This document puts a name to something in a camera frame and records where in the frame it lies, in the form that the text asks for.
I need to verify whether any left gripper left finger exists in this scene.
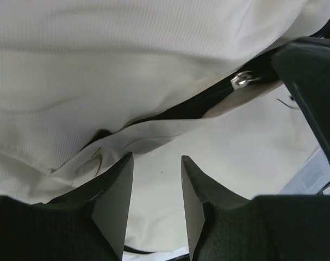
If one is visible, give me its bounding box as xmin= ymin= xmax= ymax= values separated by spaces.
xmin=0 ymin=154 xmax=134 ymax=260

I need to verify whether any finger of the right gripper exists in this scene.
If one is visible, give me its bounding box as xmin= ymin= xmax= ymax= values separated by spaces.
xmin=272 ymin=37 xmax=330 ymax=163

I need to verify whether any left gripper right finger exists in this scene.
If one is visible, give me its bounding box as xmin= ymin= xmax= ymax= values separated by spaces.
xmin=181 ymin=156 xmax=330 ymax=260

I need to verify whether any cream canvas backpack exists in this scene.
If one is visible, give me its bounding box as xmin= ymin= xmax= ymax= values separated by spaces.
xmin=0 ymin=1 xmax=330 ymax=252

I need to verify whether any clear plastic parts box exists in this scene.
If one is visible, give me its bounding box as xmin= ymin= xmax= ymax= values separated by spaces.
xmin=279 ymin=147 xmax=330 ymax=195

